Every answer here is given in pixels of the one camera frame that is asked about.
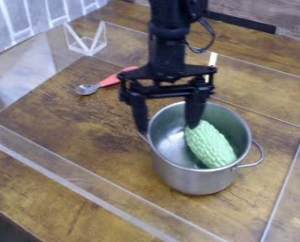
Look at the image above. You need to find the green bumpy bitter gourd toy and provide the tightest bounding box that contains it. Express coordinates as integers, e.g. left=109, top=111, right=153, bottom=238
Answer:
left=185, top=120, right=238, bottom=168

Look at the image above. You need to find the spoon with red handle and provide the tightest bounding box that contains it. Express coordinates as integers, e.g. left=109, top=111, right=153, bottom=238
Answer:
left=73, top=65, right=141, bottom=96

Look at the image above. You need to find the clear acrylic triangle stand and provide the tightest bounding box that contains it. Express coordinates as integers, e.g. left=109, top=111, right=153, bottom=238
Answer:
left=64, top=21, right=108, bottom=57

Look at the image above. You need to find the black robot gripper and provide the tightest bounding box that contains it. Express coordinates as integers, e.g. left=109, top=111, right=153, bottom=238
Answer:
left=119, top=23, right=218, bottom=134

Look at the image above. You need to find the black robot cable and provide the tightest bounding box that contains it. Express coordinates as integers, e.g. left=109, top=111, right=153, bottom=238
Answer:
left=184, top=16, right=219, bottom=55

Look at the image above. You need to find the silver metal pot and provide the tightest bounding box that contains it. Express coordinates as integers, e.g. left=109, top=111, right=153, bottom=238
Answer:
left=141, top=102, right=259, bottom=195

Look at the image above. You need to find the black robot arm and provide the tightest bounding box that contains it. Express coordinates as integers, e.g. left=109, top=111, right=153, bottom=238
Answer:
left=119, top=0, right=218, bottom=133

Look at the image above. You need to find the black strip on wall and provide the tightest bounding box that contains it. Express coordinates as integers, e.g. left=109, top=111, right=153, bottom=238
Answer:
left=207, top=11, right=276, bottom=34

